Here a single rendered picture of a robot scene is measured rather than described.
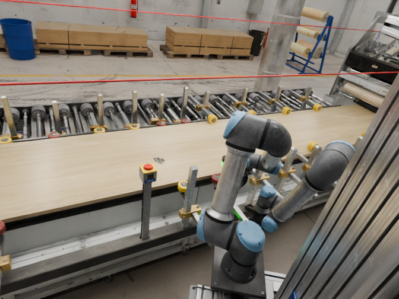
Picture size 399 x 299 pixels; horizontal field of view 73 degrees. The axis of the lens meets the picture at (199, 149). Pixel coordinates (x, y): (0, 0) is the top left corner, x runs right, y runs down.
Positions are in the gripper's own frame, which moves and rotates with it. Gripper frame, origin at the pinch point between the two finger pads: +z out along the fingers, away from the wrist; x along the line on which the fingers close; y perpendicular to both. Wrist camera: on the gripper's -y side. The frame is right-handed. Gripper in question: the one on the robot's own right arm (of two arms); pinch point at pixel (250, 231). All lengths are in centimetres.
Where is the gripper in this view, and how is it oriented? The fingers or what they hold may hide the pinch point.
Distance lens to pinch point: 170.2
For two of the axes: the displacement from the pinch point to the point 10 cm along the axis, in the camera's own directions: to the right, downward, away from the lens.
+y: 4.5, 5.5, -7.1
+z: -1.4, 8.2, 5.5
